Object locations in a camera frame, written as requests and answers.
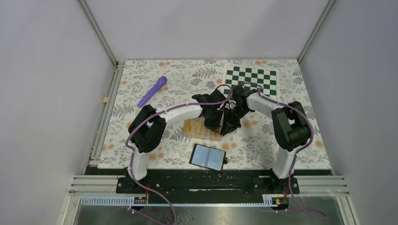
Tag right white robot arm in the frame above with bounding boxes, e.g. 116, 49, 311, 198
220, 84, 314, 193

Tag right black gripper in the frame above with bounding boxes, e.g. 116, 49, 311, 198
220, 105, 251, 136

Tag clear plastic card box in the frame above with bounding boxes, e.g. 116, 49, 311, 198
182, 118, 222, 142

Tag floral pattern table mat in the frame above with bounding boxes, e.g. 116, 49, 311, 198
98, 59, 331, 169

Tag gold credit cards stack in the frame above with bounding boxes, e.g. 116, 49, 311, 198
183, 120, 207, 139

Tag black leather card holder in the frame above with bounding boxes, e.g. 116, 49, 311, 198
189, 144, 229, 171

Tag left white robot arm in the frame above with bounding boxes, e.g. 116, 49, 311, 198
125, 89, 231, 193

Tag green white chessboard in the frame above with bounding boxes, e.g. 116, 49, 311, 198
222, 64, 279, 100

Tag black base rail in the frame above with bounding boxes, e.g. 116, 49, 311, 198
86, 167, 332, 204

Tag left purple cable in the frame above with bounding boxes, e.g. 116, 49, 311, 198
125, 84, 234, 225

